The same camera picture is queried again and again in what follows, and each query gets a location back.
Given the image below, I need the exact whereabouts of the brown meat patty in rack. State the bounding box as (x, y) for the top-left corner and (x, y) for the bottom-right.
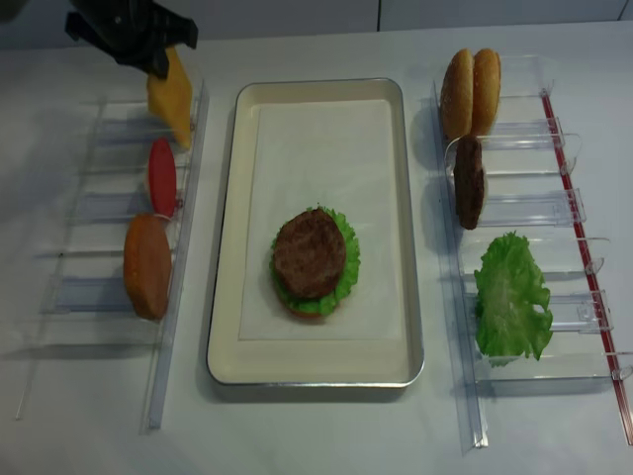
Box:
(453, 135), (486, 230)

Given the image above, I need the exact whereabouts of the yellow cheese slice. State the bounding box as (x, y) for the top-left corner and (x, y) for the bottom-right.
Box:
(146, 47), (193, 149)

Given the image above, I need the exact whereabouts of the clear acrylic rack left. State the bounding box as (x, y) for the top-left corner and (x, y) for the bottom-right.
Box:
(20, 82), (209, 429)

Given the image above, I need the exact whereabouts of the rear burger bun half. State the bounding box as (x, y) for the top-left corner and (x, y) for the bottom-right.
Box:
(471, 48), (501, 136)

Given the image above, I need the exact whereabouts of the white pusher block middle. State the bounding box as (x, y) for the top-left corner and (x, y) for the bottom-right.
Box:
(482, 166), (490, 208)

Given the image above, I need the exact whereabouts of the white paper liner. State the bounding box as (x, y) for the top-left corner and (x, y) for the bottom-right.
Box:
(239, 100), (411, 340)

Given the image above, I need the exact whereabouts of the clear acrylic rack red rail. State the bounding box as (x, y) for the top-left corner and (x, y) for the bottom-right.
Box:
(430, 55), (632, 449)

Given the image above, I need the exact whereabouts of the cream metal tray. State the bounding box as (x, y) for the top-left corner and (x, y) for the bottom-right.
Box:
(207, 78), (424, 388)

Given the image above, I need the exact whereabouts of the burger bun half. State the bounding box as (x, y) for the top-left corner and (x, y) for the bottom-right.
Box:
(471, 48), (501, 136)
(440, 48), (474, 141)

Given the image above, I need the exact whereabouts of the front burger bun half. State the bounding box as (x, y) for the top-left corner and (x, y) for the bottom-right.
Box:
(440, 48), (474, 141)

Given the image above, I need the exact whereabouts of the green lettuce on tray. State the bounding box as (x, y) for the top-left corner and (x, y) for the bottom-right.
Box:
(269, 205), (361, 316)

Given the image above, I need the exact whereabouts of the red tomato slice in rack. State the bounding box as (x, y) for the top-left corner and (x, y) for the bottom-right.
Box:
(146, 138), (177, 218)

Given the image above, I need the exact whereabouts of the orange bun bottom in rack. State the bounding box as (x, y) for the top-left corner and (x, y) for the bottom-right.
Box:
(124, 214), (172, 321)

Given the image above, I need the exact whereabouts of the brown meat patty on tray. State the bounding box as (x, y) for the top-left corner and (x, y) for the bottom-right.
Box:
(273, 208), (346, 300)

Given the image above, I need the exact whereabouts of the green lettuce leaf in rack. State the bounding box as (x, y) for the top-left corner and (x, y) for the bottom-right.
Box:
(474, 232), (553, 359)

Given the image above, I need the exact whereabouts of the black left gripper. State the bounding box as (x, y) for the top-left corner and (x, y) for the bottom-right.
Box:
(65, 0), (199, 79)

